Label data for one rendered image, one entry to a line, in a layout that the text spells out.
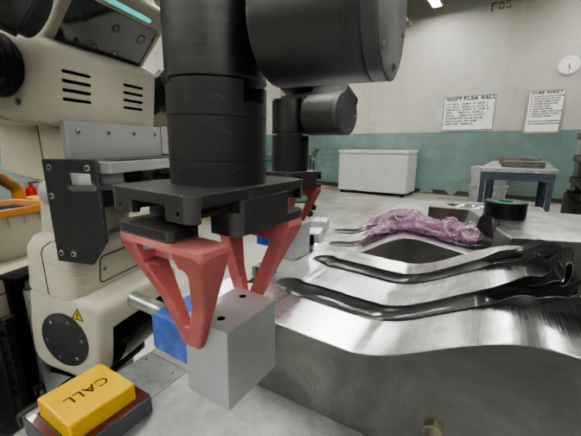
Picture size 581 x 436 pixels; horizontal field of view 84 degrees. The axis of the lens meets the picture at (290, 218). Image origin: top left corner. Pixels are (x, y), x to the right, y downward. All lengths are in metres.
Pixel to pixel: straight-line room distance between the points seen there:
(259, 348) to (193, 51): 0.18
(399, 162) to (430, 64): 2.13
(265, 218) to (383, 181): 6.89
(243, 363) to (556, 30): 7.65
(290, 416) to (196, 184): 0.27
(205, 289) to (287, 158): 0.34
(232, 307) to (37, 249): 0.52
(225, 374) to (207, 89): 0.16
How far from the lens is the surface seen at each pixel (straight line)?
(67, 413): 0.39
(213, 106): 0.18
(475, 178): 6.92
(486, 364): 0.30
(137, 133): 0.71
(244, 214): 0.17
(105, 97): 0.69
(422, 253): 0.65
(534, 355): 0.29
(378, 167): 7.09
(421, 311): 0.39
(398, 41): 0.18
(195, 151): 0.18
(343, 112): 0.46
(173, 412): 0.40
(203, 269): 0.16
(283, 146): 0.49
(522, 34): 7.74
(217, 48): 0.18
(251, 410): 0.39
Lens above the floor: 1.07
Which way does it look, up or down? 13 degrees down
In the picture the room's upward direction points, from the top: straight up
